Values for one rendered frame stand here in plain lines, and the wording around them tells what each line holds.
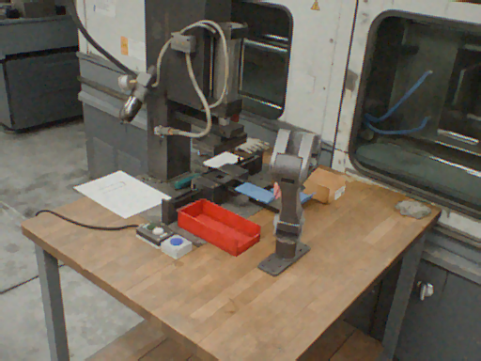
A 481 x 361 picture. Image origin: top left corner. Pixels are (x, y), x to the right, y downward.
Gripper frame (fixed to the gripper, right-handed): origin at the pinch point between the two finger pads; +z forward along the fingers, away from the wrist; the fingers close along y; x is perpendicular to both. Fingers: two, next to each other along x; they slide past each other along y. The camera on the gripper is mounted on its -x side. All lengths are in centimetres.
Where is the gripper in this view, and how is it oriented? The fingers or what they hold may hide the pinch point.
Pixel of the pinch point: (275, 196)
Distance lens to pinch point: 171.0
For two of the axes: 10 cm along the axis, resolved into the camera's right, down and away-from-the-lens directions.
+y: -6.5, -7.3, 2.1
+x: -6.0, 3.2, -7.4
